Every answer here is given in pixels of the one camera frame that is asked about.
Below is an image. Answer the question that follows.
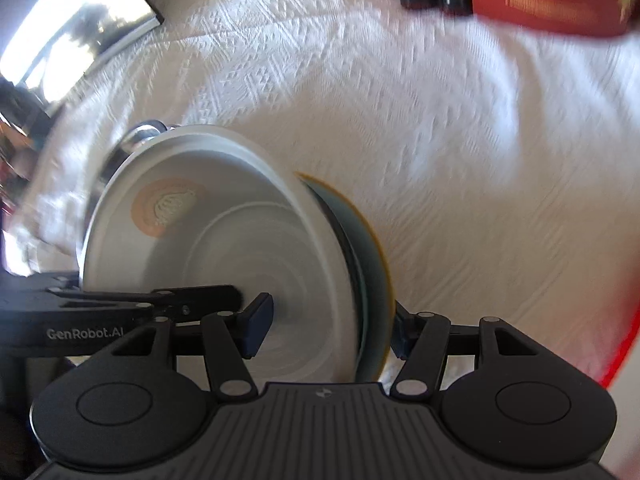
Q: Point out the steel pot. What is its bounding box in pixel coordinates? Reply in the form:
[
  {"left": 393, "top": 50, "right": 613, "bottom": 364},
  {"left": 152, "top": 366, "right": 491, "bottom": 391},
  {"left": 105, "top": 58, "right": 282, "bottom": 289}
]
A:
[{"left": 75, "top": 119, "right": 182, "bottom": 281}]

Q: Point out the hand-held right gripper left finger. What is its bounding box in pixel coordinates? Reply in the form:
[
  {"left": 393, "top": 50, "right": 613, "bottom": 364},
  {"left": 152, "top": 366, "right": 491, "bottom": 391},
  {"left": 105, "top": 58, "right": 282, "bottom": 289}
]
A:
[{"left": 112, "top": 294, "right": 275, "bottom": 401}]

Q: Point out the glossy framed panel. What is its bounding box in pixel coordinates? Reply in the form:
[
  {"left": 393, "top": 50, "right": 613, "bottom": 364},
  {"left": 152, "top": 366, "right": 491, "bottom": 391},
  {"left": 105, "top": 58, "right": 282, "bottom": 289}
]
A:
[{"left": 0, "top": 0, "right": 165, "bottom": 106}]

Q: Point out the yellow-rimmed plate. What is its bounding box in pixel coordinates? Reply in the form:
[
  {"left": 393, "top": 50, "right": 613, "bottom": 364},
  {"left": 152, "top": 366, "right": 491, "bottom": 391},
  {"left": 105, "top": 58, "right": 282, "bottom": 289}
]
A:
[{"left": 295, "top": 172, "right": 397, "bottom": 383}]

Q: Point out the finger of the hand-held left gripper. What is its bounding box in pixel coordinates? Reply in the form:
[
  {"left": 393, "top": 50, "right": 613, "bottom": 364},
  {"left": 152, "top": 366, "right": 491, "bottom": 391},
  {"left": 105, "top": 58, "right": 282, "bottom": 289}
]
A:
[{"left": 47, "top": 284, "right": 242, "bottom": 319}]

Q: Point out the white bowl with orange print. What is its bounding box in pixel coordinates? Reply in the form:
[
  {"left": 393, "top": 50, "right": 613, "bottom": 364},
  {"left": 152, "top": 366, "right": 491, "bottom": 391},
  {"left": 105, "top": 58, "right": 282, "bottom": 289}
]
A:
[{"left": 80, "top": 125, "right": 368, "bottom": 382}]

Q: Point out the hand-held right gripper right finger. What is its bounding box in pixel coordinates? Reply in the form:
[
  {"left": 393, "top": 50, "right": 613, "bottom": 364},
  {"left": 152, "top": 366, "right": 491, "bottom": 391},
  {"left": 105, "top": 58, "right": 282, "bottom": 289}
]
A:
[{"left": 391, "top": 300, "right": 531, "bottom": 401}]

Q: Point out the red curved object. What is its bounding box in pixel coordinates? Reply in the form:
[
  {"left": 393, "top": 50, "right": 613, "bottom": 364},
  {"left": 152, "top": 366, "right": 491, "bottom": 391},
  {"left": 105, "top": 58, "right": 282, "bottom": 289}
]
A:
[{"left": 597, "top": 329, "right": 640, "bottom": 391}]

